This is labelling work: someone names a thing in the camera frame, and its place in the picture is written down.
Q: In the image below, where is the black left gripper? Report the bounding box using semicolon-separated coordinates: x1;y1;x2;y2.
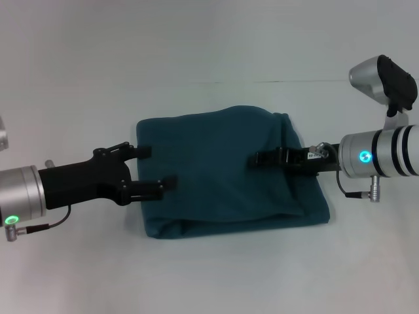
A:
38;141;179;211

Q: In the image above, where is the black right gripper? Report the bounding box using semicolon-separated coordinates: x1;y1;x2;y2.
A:
249;143;343;177

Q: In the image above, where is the teal blue shirt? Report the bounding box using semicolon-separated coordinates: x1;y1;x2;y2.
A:
135;104;330;241

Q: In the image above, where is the left arm gripper cable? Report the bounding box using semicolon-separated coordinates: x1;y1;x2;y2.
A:
4;158;73;242

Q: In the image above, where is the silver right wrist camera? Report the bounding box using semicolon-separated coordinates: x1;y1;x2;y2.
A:
348;54;418;129

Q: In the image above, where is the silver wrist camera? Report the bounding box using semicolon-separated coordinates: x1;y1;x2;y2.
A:
0;113;9;152
348;54;418;129

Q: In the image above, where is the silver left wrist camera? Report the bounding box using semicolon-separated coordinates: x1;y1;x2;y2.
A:
0;113;9;152

